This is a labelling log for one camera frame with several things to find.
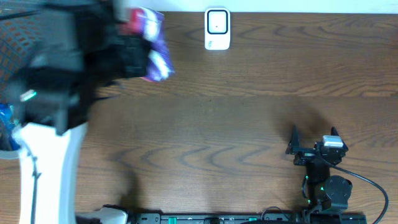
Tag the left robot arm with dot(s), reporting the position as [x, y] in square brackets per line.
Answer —
[81, 50]

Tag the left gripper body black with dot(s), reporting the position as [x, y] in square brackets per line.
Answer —
[134, 58]

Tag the grey plastic mesh basket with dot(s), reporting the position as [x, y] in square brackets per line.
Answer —
[19, 32]

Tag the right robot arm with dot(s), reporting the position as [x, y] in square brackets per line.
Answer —
[327, 194]

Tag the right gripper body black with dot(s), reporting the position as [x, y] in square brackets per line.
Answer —
[306, 155]

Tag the red purple snack packet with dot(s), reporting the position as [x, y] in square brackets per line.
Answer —
[148, 24]

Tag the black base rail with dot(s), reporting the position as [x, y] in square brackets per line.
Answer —
[273, 217]

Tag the blue Oreo cookie packet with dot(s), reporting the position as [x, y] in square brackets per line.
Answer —
[7, 125]

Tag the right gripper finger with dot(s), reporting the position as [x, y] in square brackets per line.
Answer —
[334, 131]
[294, 143]

